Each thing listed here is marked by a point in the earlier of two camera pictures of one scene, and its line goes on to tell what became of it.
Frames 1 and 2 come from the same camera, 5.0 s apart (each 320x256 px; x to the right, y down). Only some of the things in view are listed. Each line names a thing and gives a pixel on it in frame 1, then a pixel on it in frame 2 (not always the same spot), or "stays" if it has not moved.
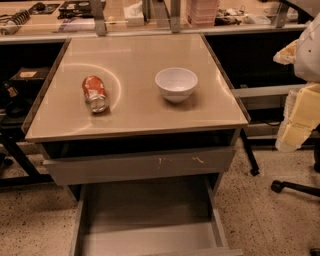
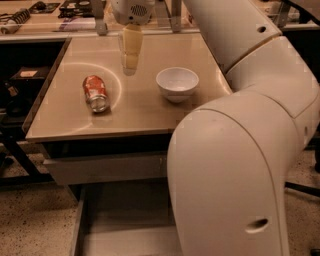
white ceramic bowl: x=176 y=83 stays
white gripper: x=309 y=57 → x=132 y=10
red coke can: x=95 y=94 stays
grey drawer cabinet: x=144 y=127 stays
